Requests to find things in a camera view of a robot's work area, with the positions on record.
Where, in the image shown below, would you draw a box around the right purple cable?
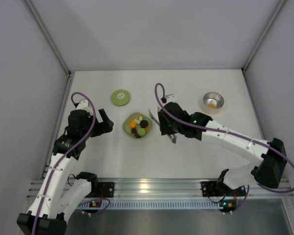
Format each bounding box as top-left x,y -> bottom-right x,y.
154,83 -> 294,213

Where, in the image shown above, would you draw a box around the green square lunch box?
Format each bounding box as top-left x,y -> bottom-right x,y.
122,112 -> 152,139

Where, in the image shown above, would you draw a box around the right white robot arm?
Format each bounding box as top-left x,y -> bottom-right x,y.
158,97 -> 286,193

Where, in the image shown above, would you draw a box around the metal bowl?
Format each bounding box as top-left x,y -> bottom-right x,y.
203,92 -> 224,109

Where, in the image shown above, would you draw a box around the purple cable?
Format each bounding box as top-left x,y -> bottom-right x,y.
154,83 -> 294,213
31,92 -> 111,235

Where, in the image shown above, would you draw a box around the left aluminium frame post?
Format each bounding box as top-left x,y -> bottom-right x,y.
22,0 -> 72,76

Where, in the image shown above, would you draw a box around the left black base bracket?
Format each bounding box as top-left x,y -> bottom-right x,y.
87,182 -> 115,198

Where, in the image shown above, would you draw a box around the right aluminium frame post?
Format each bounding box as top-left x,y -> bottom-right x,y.
242,0 -> 288,75

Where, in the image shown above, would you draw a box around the white slotted cable duct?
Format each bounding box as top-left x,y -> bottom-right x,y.
77,200 -> 222,210

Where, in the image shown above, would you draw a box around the black sandwich cookie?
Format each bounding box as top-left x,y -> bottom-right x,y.
140,120 -> 149,128

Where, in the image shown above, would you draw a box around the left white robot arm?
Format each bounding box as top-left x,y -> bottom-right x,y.
17,98 -> 114,235

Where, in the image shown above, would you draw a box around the aluminium mounting rail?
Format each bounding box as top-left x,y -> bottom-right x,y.
26,178 -> 294,200

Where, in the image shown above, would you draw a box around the green round lid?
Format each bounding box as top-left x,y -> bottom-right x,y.
111,89 -> 131,106

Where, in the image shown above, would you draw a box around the aluminium frame post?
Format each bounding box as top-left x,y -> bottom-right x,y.
22,0 -> 72,76
242,0 -> 288,75

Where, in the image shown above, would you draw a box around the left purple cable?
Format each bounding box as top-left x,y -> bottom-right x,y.
31,92 -> 111,235

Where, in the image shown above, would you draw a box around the right black base bracket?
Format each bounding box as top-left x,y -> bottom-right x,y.
200,181 -> 246,197

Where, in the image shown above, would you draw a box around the black base bracket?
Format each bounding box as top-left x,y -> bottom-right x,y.
200,181 -> 246,197
87,182 -> 115,198

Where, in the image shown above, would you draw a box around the metal serving tongs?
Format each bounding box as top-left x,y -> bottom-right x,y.
148,109 -> 177,144

